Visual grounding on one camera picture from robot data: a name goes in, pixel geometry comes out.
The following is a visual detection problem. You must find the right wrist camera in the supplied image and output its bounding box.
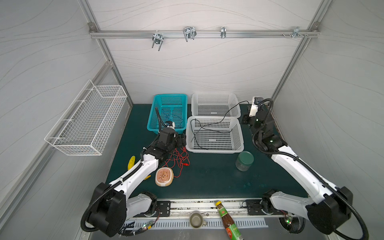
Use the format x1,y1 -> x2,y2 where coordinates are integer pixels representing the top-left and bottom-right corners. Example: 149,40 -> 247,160
249,97 -> 264,117

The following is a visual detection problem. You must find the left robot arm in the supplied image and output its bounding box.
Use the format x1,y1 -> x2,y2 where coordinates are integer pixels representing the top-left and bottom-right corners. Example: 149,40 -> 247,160
80,108 -> 185,237

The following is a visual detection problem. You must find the metal u-bolt hook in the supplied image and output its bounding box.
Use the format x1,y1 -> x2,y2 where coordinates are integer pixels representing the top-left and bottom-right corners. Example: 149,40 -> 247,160
152,33 -> 164,51

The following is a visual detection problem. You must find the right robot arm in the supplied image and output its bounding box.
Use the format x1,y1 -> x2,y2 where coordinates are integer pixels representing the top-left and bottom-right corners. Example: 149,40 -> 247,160
242,97 -> 369,240

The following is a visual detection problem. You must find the red cable bundle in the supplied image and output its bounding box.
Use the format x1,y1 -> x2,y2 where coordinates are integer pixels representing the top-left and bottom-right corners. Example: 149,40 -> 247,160
162,146 -> 192,178

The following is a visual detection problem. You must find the small metal clip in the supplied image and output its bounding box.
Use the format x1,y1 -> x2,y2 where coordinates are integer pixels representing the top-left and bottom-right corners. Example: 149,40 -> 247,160
221,27 -> 227,39

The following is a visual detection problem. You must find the metal cup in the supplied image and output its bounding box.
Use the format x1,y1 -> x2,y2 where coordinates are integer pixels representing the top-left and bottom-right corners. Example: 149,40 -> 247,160
189,212 -> 207,229

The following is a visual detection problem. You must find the teal plastic basket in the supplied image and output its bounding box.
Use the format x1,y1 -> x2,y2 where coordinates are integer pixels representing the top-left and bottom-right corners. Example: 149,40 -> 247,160
147,94 -> 188,134

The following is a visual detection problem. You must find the yellow banana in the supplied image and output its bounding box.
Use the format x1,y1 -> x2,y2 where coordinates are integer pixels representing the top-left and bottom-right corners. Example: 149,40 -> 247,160
128,155 -> 155,182

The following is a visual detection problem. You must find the black cable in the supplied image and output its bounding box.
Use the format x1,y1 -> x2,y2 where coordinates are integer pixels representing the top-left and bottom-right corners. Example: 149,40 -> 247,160
190,100 -> 250,151

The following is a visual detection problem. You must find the metal bracket hook right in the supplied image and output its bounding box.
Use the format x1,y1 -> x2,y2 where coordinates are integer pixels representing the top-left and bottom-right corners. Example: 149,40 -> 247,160
282,27 -> 309,39

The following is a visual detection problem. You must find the white wire wall basket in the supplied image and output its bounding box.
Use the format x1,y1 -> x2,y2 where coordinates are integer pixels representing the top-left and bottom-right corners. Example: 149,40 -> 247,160
45,80 -> 127,156

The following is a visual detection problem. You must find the blue cable in basket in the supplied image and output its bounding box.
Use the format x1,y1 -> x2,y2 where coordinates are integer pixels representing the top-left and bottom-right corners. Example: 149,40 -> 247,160
163,109 -> 184,124

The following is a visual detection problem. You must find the white basket near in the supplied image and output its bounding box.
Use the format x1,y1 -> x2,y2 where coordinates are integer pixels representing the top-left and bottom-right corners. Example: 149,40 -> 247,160
186,116 -> 244,154

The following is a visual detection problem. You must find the clear jar green lid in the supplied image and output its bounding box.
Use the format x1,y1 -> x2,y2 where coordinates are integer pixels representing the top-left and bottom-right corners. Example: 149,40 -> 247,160
235,151 -> 254,172

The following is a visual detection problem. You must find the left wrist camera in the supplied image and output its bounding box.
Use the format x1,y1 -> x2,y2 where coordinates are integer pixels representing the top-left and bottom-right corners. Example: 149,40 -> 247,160
166,121 -> 176,129

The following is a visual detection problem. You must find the metal double hook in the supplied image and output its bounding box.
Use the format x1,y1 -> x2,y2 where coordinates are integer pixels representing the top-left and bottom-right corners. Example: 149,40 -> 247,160
183,27 -> 197,42

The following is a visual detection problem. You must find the sauce bottle green label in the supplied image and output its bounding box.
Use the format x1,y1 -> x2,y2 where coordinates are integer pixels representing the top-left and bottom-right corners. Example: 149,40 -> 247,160
216,201 -> 244,240

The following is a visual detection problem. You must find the white basket far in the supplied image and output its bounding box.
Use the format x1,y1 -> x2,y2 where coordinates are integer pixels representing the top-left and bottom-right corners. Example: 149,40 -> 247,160
191,92 -> 241,118

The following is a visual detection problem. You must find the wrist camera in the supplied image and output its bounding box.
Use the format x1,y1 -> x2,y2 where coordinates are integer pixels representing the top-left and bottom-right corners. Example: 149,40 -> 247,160
249,97 -> 264,117
166,121 -> 176,129

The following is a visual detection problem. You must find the metal cross rail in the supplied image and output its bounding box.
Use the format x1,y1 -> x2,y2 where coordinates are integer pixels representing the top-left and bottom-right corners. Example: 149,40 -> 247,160
90,29 -> 321,39

